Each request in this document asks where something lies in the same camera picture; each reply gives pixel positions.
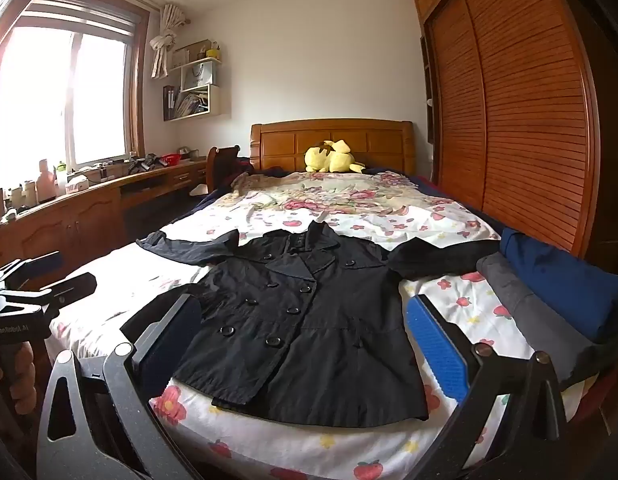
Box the folded grey cloth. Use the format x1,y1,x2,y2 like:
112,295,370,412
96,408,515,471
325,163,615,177
476,252,610,387

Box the person's left hand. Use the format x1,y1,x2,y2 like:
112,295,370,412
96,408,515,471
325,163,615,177
0,344,38,387

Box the black metal tools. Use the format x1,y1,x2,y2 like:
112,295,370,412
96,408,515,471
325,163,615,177
128,155,163,175

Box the black double-breasted coat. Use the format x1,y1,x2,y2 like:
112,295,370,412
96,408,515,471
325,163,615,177
136,221,502,429

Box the long wooden desk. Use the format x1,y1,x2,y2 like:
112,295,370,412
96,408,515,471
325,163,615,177
0,157,211,292

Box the wooden chair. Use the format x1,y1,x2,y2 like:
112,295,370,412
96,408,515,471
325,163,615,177
206,145,241,192

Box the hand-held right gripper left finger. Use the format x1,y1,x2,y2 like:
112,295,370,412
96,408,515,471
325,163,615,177
36,292,205,480

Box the white paper bag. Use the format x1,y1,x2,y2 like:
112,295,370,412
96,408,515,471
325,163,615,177
183,57,216,92

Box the floral strawberry bed sheet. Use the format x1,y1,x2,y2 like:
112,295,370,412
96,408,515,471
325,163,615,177
49,170,590,480

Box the pale pink bottle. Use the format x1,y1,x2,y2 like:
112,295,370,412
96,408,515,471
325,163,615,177
37,159,58,204

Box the tied beige curtain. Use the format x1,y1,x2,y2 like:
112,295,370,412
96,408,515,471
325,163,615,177
149,4,191,80

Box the wooden bed headboard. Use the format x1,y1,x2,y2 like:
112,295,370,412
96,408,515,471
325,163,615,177
250,119,418,177

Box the dark clothes pile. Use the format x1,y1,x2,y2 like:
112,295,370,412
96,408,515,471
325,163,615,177
236,156,291,179

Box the folded blue cloth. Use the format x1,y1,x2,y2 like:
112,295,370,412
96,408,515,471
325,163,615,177
499,227,618,344

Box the wooden louvred wardrobe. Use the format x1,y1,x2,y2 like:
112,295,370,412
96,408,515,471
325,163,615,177
414,0,603,272

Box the yellow plush toy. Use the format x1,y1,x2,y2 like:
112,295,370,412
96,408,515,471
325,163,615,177
304,139,366,175

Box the white wall shelf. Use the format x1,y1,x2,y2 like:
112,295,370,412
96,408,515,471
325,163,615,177
163,40,233,122

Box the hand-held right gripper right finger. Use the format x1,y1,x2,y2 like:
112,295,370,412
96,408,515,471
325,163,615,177
405,293,568,480

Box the wooden framed window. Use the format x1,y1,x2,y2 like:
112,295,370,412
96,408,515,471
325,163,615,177
0,0,150,187

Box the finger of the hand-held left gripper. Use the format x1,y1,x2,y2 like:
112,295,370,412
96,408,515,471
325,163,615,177
0,251,62,292
0,272,98,317

